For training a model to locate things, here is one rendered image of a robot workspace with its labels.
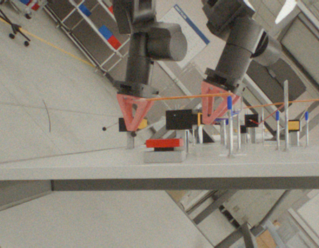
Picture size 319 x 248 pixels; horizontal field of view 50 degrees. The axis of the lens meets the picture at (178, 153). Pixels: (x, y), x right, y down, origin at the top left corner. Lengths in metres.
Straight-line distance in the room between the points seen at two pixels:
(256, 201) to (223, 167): 7.48
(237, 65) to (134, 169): 0.30
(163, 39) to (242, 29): 0.15
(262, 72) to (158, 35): 1.15
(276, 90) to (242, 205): 6.26
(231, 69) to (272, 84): 1.14
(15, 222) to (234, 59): 0.49
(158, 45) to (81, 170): 0.31
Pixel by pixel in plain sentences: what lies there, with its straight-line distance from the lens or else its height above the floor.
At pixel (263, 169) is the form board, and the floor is 1.19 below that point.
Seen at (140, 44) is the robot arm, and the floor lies 1.17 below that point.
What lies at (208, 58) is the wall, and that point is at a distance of 8.37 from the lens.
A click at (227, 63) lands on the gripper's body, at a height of 1.27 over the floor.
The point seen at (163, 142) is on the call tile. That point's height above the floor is 1.11.
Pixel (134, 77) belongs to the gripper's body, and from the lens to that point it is 0.72.
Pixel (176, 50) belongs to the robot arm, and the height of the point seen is 1.22.
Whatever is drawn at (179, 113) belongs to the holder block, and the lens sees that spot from 0.68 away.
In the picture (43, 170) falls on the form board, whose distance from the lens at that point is 0.52.
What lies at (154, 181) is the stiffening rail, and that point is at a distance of 0.61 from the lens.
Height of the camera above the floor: 1.17
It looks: 8 degrees down
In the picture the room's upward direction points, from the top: 49 degrees clockwise
